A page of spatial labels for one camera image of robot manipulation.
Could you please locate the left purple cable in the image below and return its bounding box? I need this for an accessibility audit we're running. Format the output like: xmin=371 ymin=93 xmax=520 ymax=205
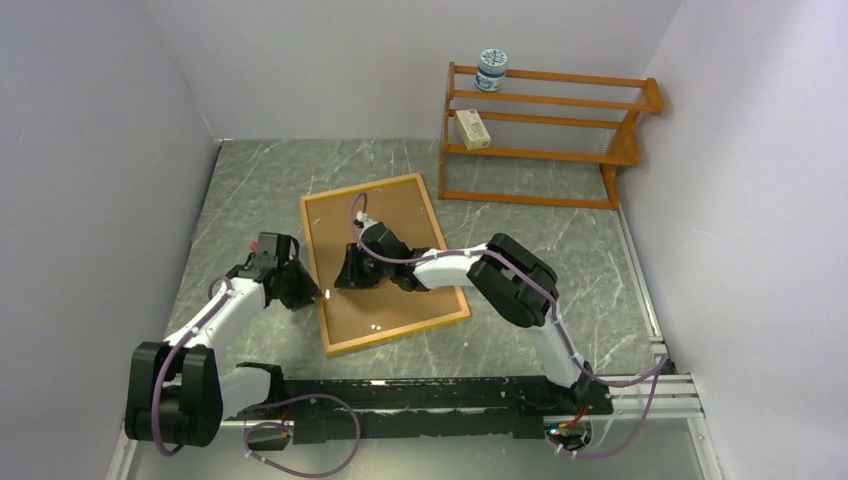
xmin=242 ymin=394 xmax=364 ymax=480

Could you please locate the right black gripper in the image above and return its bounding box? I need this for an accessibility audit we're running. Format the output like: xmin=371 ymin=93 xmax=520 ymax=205
xmin=333 ymin=245 xmax=393 ymax=291

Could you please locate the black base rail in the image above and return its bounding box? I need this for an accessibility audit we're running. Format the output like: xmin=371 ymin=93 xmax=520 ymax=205
xmin=233 ymin=375 xmax=613 ymax=444

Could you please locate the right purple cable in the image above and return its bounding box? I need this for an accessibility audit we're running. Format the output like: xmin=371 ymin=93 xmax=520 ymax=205
xmin=546 ymin=354 xmax=672 ymax=461

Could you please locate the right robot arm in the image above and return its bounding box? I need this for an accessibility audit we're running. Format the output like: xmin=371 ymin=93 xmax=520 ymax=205
xmin=334 ymin=219 xmax=591 ymax=415

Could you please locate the blue white jar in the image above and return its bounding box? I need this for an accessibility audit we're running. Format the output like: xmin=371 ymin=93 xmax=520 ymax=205
xmin=475 ymin=48 xmax=508 ymax=92

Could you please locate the purple cable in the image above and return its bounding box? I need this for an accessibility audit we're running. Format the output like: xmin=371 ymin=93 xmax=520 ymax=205
xmin=242 ymin=394 xmax=364 ymax=480
xmin=546 ymin=354 xmax=672 ymax=461

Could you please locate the yellow wooden photo frame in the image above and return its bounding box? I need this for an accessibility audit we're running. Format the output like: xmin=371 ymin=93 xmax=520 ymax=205
xmin=299 ymin=172 xmax=473 ymax=359

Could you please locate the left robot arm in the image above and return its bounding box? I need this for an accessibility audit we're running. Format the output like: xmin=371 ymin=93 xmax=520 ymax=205
xmin=124 ymin=232 xmax=319 ymax=456

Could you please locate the orange wooden shelf rack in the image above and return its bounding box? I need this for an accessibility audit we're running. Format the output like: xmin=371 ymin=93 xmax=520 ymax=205
xmin=438 ymin=62 xmax=665 ymax=210

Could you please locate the small white green box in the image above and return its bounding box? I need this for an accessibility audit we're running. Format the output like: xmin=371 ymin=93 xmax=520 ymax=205
xmin=454 ymin=109 xmax=491 ymax=150

